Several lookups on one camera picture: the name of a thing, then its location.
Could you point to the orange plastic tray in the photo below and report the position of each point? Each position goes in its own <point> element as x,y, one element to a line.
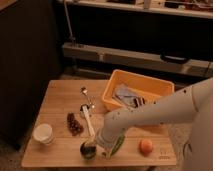
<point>149,88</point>

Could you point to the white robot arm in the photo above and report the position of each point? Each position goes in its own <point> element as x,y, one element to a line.
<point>190,104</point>

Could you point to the bunch of dark grapes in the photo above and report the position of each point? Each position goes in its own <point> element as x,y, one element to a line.
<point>73,125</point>

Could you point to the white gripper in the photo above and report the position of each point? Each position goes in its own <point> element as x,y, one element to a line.
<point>105,138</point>

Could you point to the orange fruit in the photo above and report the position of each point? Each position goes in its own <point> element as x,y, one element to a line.
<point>146,146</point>

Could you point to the metal spoon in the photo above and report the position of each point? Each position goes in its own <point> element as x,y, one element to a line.
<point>84,91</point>

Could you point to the grey cloth in tray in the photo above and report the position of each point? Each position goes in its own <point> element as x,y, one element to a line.
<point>124,95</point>

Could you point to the dark brown cup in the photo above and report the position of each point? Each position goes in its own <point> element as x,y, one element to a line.
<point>84,148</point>

